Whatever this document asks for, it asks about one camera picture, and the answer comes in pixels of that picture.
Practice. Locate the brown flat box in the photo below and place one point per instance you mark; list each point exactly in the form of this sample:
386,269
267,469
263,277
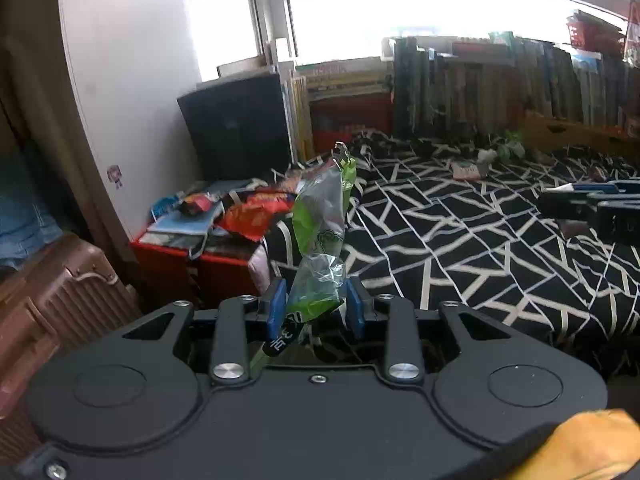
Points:
480,50

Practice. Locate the row of brown-spined books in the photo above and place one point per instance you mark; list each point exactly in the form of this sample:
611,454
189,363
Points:
475,90

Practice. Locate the green clear plastic bag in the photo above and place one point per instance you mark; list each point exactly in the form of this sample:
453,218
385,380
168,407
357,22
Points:
320,220

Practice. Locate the person's left hand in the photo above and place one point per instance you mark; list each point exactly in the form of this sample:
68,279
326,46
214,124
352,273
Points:
590,450

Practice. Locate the row of green-spined books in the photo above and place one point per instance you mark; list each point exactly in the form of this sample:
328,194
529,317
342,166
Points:
600,90

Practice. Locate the row of pale books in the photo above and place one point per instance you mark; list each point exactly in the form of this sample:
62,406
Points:
299,115

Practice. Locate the black board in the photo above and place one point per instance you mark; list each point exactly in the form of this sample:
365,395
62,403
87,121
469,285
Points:
235,130

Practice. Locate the stack of colourful magazines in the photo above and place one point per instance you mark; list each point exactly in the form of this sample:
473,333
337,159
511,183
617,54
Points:
345,80

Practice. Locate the hanging red bag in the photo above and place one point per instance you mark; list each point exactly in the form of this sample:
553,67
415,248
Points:
634,35

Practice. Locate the wall sticker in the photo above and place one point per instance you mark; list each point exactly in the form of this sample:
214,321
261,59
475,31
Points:
115,176

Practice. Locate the blue clothing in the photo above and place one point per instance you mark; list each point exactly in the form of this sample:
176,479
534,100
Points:
25,220

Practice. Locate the window with grey frame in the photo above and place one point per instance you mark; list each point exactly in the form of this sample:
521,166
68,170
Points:
272,10

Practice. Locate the wooden desk organizer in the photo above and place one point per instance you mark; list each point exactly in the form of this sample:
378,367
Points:
565,132

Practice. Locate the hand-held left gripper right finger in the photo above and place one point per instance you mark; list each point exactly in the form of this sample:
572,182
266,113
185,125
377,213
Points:
354,312

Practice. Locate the black white patterned blanket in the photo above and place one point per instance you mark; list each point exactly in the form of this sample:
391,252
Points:
450,235

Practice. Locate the large red plastic basket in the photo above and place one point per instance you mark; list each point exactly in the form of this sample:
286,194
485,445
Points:
350,120

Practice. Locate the brown suitcase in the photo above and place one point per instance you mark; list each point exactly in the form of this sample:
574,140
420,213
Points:
60,300

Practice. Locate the white pink packet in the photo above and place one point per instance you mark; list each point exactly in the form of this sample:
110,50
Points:
468,170

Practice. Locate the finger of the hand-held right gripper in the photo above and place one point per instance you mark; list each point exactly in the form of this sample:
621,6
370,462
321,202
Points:
600,188
562,206

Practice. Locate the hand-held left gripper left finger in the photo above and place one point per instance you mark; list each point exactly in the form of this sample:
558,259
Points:
276,312

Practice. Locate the green white crumpled bag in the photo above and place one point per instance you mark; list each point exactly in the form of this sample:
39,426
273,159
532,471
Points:
505,147

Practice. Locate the red storage box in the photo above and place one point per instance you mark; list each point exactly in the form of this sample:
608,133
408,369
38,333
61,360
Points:
165,265

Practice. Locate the orange red snack bag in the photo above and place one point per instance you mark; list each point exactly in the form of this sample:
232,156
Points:
250,217

